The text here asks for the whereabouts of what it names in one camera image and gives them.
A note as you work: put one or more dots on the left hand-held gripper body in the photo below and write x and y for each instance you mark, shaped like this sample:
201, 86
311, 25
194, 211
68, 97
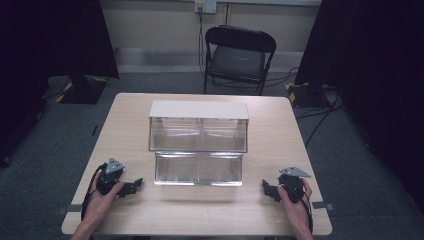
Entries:
111, 173

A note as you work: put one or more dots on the white wall outlet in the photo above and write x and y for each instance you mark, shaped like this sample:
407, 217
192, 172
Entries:
205, 6

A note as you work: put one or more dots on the black curtain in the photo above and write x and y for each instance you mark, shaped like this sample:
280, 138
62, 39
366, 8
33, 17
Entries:
373, 66
50, 43

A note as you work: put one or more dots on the clear plastic drawer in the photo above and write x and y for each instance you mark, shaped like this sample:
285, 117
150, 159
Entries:
198, 168

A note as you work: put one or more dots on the grey tape strip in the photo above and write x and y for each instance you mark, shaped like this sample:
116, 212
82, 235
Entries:
323, 205
69, 209

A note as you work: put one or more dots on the person's right hand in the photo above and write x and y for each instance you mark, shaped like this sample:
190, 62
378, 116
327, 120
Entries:
298, 213

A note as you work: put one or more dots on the black folding chair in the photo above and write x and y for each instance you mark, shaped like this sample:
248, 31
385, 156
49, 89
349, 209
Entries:
238, 60

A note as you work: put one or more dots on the black stand base yellow tape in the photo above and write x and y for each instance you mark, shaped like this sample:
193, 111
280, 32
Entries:
305, 95

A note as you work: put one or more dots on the person's left hand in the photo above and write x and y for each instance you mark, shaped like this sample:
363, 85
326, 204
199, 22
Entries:
98, 208

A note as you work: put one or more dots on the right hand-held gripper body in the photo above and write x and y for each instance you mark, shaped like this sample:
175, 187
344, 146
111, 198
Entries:
293, 186

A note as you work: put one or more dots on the clear cabinet with white top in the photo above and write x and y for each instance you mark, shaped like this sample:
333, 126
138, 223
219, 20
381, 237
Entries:
198, 110

